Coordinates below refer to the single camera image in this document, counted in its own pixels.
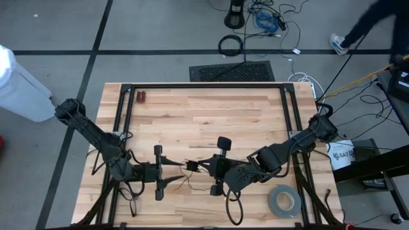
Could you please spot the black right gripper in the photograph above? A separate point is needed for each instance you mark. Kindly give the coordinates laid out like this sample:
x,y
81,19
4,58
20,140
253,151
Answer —
x,y
223,167

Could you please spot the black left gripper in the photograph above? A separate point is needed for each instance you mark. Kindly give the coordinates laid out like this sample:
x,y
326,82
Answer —
x,y
150,172

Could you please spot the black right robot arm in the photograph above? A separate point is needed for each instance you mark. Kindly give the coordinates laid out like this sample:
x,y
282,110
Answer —
x,y
274,156

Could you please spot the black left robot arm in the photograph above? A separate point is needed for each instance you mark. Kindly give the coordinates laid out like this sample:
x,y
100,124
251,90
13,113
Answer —
x,y
96,137

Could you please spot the grey tape roll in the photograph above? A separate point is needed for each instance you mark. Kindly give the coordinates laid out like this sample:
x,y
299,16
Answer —
x,y
271,204

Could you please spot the small red ridged block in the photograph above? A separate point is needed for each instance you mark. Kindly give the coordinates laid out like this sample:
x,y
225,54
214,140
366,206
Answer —
x,y
141,96

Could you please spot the black perforated floor mat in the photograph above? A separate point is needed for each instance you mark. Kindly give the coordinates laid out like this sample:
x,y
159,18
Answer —
x,y
255,72

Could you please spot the white power strip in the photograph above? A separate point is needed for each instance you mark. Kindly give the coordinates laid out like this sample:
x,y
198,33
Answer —
x,y
314,91

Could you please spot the white paper label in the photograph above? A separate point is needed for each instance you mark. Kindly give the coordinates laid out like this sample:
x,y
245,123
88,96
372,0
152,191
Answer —
x,y
338,156

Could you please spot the small white adapter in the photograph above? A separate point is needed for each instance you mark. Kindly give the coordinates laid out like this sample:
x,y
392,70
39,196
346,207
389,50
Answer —
x,y
296,51

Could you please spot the black cylindrical stand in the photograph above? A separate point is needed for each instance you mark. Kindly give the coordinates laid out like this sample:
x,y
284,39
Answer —
x,y
234,19

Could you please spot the black power strip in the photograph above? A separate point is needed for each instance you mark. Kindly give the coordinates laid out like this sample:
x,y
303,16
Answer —
x,y
280,23

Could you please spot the white plastic bin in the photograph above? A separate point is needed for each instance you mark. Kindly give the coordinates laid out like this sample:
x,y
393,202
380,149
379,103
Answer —
x,y
22,92

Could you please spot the grey side desk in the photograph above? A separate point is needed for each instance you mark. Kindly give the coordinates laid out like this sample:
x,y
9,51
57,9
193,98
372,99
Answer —
x,y
396,111

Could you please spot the black caster wheel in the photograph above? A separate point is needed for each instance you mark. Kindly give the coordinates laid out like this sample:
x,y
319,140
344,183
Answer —
x,y
397,218

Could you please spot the person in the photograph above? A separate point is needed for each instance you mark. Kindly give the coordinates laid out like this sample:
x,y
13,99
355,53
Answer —
x,y
367,19

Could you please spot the black cart frame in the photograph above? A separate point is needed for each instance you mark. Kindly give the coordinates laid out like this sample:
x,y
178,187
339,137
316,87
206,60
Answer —
x,y
367,166

